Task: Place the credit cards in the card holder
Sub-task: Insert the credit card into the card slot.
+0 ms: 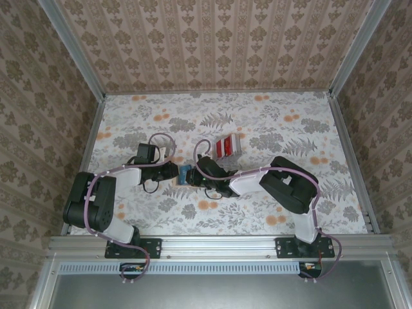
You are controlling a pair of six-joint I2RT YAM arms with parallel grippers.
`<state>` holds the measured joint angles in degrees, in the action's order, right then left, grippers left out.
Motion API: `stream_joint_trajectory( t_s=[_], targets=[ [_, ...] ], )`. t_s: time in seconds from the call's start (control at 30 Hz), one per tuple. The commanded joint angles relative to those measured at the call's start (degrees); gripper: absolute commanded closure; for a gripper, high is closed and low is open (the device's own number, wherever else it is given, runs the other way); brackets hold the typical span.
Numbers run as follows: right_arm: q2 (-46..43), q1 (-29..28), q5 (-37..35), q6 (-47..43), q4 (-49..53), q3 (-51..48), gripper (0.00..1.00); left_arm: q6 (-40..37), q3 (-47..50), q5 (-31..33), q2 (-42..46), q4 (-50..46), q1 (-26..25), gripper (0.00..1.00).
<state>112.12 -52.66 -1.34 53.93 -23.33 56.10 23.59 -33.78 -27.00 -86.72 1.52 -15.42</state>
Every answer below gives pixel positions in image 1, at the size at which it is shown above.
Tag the blue credit card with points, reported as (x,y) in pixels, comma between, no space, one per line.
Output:
(185,174)

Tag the beige card holder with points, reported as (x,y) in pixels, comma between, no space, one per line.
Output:
(181,184)

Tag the red credit card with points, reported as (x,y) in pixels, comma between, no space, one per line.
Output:
(220,148)
(228,145)

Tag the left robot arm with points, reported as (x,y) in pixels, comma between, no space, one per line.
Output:
(90,202)

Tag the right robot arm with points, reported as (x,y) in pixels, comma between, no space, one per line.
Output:
(289,190)

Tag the clear card rack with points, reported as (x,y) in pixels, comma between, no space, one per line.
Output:
(237,145)

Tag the grey metal panel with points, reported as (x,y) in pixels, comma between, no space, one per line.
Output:
(219,293)

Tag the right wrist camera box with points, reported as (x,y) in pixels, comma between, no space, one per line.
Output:
(210,167)

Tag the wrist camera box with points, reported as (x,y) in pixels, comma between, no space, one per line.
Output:
(146,153)
(210,167)

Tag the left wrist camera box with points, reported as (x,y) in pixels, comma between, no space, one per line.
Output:
(146,153)

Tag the wide aluminium frame rail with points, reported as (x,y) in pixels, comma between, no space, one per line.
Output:
(219,246)

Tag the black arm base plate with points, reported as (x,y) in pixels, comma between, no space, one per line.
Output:
(151,248)
(284,248)

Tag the aluminium table side rail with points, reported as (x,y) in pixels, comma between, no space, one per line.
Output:
(348,145)
(85,161)

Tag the thin aluminium table rail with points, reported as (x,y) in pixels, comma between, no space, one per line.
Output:
(219,92)

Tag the aluminium frame post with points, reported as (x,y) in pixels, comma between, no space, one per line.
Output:
(74,48)
(358,48)

